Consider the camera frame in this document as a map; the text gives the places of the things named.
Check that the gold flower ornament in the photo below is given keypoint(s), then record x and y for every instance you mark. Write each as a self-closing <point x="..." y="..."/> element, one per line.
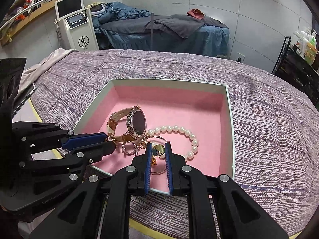
<point x="158" y="151"/>

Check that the black metal cart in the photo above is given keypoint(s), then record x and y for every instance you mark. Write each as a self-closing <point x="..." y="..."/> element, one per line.
<point x="293" y="69"/>

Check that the green box pink lining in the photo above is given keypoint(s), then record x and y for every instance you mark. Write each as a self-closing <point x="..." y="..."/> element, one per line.
<point x="162" y="126"/>

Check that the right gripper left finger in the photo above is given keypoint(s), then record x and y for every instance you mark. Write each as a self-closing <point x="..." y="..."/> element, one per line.
<point x="100" y="209"/>

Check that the purple striped bed blanket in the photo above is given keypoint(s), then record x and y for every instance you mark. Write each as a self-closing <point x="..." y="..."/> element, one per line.
<point x="250" y="124"/>

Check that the silver bangle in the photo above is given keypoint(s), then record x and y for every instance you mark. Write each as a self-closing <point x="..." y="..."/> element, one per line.
<point x="149" y="137"/>

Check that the red cloth on bed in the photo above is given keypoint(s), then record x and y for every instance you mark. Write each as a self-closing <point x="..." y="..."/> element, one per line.
<point x="196" y="13"/>

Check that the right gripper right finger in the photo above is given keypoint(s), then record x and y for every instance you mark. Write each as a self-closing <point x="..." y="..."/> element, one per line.
<point x="217" y="206"/>

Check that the dark grey towel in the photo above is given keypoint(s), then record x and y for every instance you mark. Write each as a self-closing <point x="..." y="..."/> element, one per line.
<point x="182" y="26"/>

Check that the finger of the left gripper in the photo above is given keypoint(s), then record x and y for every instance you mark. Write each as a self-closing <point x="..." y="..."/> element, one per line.
<point x="41" y="136"/>
<point x="30" y="170"/>

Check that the blue massage bed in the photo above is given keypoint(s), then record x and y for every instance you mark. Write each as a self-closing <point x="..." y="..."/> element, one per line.
<point x="212" y="39"/>

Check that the beige satin pillow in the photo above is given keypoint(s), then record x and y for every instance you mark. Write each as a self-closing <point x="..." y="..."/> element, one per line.
<point x="30" y="75"/>

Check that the green lotion bottle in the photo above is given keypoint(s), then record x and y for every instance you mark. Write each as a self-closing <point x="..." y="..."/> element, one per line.
<point x="310" y="49"/>

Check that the blue crumpled blanket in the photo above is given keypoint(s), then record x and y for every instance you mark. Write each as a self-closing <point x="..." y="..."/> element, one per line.
<point x="115" y="11"/>

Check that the silver ring cluster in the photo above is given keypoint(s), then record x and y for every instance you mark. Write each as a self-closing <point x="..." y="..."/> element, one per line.
<point x="130" y="148"/>

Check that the white beauty machine with screen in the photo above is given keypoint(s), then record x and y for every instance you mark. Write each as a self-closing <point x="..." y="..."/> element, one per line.
<point x="74" y="26"/>

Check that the white pump bottle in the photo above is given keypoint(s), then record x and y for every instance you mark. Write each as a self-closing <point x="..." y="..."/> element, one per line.
<point x="301" y="43"/>

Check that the beige strap wristwatch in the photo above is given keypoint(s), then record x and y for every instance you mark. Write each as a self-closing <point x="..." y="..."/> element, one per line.
<point x="135" y="121"/>

